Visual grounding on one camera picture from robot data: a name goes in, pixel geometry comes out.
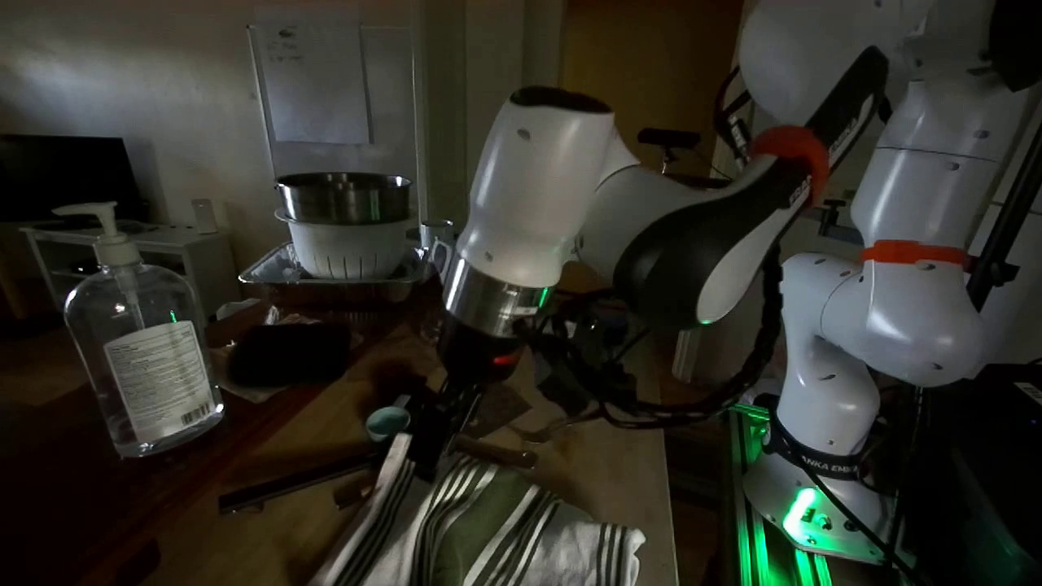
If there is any clear hand sanitizer bottle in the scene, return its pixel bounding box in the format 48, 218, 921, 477
63, 203, 226, 458

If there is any white colander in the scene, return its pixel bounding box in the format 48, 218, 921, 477
287, 223, 411, 282

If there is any stainless steel bowl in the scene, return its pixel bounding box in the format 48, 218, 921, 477
278, 172, 413, 224

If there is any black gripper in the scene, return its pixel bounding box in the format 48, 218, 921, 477
411, 318, 523, 479

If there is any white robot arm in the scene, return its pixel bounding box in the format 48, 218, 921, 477
418, 0, 1042, 462

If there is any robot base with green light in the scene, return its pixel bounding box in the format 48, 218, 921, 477
727, 404, 919, 586

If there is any white cabinet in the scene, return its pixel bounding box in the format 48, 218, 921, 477
20, 223, 240, 318

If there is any dark monitor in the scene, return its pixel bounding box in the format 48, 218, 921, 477
0, 134, 147, 223

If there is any whiteboard on wall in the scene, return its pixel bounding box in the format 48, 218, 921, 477
250, 16, 370, 146

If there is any black cloth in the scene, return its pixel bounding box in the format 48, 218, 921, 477
227, 323, 353, 388

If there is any black spatula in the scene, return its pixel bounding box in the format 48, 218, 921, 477
218, 454, 381, 515

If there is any striped tea towel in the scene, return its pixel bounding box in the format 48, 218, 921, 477
310, 432, 645, 586

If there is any small teal cup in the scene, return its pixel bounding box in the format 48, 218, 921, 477
366, 404, 411, 442

